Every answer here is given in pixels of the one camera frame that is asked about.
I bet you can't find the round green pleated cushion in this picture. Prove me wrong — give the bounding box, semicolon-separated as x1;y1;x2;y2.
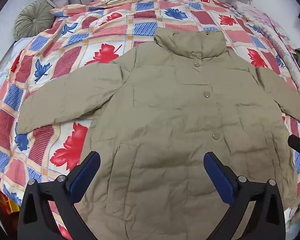
13;1;55;41

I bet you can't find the pink floral blanket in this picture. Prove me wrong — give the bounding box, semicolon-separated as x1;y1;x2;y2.
234;2;300;91

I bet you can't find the leaf patterned patchwork quilt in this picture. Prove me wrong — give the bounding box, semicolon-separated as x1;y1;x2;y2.
0;0;300;213

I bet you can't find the khaki puffer jacket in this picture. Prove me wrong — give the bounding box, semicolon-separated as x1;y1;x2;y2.
18;28;300;239

